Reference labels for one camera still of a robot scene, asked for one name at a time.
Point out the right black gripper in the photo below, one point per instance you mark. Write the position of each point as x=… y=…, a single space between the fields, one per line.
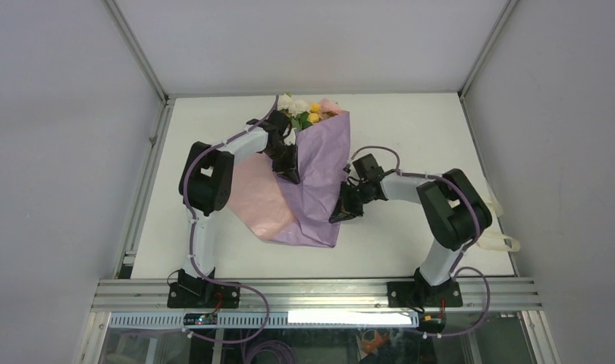
x=343 y=209

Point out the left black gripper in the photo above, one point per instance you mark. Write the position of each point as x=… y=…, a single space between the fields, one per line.
x=287 y=171

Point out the pink purple wrapping paper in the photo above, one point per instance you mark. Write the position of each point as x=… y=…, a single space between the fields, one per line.
x=280 y=212

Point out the white fake flower stem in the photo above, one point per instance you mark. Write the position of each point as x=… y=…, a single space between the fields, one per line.
x=297 y=110

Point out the pink fake flower stem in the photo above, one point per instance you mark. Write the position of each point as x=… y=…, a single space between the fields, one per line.
x=329 y=109

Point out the cream ribbon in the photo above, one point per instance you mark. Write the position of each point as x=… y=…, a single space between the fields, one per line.
x=492 y=239

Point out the yellow fake flower stem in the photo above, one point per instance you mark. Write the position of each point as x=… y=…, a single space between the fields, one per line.
x=314 y=115

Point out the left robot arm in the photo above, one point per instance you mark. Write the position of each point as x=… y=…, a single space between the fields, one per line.
x=207 y=178

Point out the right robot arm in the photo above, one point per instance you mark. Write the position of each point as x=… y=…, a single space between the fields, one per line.
x=455 y=212

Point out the white led light bar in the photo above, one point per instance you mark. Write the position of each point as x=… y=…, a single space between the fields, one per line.
x=334 y=317

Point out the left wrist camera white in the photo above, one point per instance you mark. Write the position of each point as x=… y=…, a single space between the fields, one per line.
x=290 y=138

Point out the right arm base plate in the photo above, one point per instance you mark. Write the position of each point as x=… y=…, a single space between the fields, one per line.
x=418 y=294

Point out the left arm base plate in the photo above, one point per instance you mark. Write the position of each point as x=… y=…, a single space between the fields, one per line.
x=203 y=295

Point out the aluminium front rail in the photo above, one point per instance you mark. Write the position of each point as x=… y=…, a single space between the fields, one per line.
x=504 y=294

